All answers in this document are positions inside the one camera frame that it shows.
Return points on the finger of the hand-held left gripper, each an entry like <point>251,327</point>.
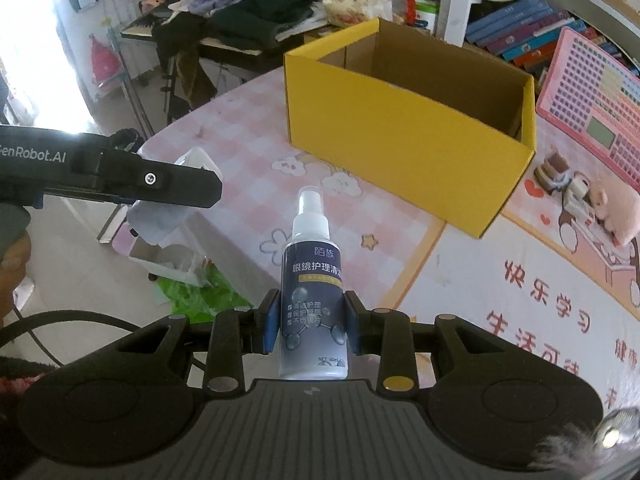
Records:
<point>165,180</point>

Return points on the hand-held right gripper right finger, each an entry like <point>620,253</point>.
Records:
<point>350,320</point>

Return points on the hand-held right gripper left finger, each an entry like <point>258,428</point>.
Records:
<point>272,320</point>

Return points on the dark label spray bottle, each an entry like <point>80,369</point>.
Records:
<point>312,270</point>

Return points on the yellow cardboard box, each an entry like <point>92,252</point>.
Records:
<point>375,125</point>

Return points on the pink plush pig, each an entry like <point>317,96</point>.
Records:
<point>620,210</point>

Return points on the person's left hand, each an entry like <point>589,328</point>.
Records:
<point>15,275</point>

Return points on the white waste bin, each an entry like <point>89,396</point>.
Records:
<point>160,230</point>

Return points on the pink checked printed tablecloth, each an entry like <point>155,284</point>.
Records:
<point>240,185</point>

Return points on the green plastic bag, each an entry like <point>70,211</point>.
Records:
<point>200,295</point>

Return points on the red plastic bag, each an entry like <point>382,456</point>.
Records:
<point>105,62</point>

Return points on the black electronic keyboard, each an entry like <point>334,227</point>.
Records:
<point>140,27</point>

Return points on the pile of clothes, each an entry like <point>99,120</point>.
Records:
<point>240,10</point>

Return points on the pink fuzzy clothing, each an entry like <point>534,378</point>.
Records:
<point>20,377</point>

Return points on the floral tissue pack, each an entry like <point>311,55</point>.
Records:
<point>350,7</point>

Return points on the grey furry item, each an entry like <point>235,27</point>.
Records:
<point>575,450</point>

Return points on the small white toy figure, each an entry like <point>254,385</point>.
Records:
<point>580,187</point>

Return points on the white bookshelf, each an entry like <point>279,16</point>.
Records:
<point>462,0</point>

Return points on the row of colourful books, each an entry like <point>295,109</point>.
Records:
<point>520,25</point>

